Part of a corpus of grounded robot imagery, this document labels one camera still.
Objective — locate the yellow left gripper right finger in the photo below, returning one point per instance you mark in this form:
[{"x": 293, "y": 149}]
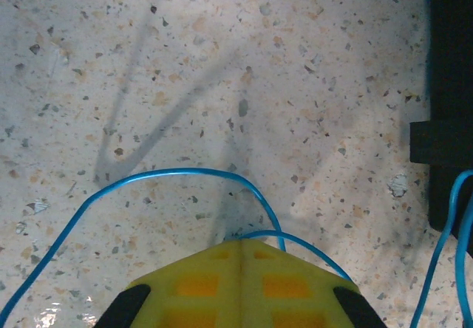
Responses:
[{"x": 288, "y": 298}]

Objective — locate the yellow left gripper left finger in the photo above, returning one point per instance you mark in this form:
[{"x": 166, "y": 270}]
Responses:
[{"x": 199, "y": 298}]

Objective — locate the black plastic bin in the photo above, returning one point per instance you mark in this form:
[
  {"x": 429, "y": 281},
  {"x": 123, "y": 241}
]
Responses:
[{"x": 451, "y": 65}]

